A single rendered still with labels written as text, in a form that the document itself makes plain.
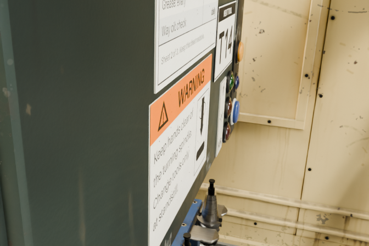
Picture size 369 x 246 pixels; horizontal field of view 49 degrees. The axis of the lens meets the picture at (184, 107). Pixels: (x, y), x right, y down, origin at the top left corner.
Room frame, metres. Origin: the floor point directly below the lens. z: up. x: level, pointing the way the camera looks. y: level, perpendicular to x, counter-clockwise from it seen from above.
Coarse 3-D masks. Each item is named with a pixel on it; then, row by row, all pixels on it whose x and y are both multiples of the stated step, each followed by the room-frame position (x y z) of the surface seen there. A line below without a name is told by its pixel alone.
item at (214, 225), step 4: (200, 212) 0.87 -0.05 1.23; (200, 216) 0.85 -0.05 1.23; (220, 216) 0.86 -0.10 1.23; (200, 220) 0.84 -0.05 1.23; (220, 220) 0.85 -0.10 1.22; (200, 224) 0.83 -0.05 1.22; (204, 224) 0.82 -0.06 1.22; (208, 224) 0.82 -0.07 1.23; (212, 224) 0.82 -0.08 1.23; (216, 224) 0.82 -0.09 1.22; (220, 224) 0.85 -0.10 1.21; (216, 228) 0.83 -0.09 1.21
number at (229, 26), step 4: (232, 20) 0.45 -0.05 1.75; (228, 24) 0.42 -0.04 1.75; (232, 24) 0.45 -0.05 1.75; (228, 28) 0.43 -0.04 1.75; (232, 28) 0.45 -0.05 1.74; (228, 32) 0.43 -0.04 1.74; (232, 32) 0.45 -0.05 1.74; (228, 36) 0.43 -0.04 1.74; (232, 36) 0.45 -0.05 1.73; (224, 40) 0.41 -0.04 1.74; (228, 40) 0.43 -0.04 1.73; (232, 40) 0.46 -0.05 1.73; (224, 44) 0.41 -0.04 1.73; (228, 44) 0.43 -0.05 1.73; (224, 48) 0.41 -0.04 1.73; (228, 48) 0.43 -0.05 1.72; (224, 52) 0.41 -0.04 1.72; (228, 52) 0.44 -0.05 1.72; (224, 56) 0.41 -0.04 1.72; (228, 56) 0.44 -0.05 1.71; (224, 60) 0.41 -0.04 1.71; (224, 64) 0.41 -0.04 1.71
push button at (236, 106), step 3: (237, 102) 0.50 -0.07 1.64; (234, 105) 0.49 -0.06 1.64; (237, 105) 0.49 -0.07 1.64; (234, 108) 0.49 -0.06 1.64; (237, 108) 0.49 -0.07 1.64; (234, 111) 0.49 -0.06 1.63; (237, 111) 0.49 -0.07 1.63; (234, 114) 0.49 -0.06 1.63; (237, 114) 0.49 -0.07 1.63; (234, 117) 0.49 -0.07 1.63; (237, 117) 0.49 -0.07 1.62; (234, 120) 0.49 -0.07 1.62; (237, 120) 0.50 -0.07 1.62
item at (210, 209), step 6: (210, 198) 0.84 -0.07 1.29; (216, 198) 0.85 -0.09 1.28; (204, 204) 0.84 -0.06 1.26; (210, 204) 0.84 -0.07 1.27; (216, 204) 0.84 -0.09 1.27; (204, 210) 0.84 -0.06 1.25; (210, 210) 0.83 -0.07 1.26; (216, 210) 0.84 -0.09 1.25; (204, 216) 0.84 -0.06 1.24; (210, 216) 0.83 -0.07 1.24; (216, 216) 0.84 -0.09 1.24
